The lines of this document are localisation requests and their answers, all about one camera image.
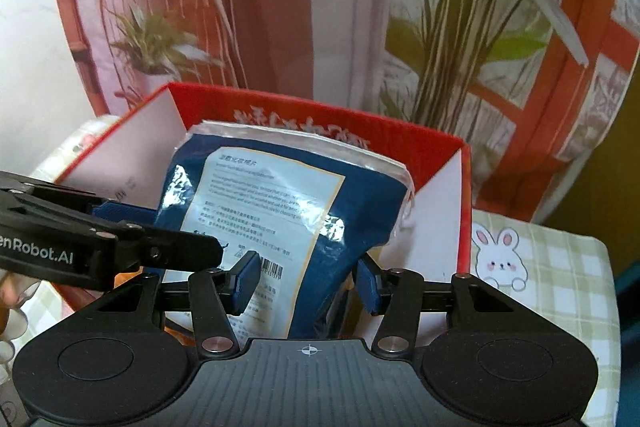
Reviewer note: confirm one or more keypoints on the red cardboard box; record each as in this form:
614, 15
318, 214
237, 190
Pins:
440, 187

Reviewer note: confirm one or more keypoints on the teal chair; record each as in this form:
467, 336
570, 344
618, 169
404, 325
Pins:
627, 297

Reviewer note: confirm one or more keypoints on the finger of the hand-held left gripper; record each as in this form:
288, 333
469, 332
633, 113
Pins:
170, 246
125, 212

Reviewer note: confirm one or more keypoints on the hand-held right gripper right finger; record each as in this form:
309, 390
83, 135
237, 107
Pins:
369, 288

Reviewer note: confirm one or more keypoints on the person's left hand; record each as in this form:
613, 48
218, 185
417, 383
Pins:
9, 307

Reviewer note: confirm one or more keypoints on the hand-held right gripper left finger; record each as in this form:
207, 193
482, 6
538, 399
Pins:
246, 281

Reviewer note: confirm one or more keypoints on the green checked rabbit tablecloth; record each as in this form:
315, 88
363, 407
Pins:
560, 267

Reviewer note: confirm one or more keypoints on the printed backdrop cloth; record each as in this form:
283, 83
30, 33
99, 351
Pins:
310, 7

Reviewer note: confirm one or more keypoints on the blue plastic packet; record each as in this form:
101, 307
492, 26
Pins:
280, 187

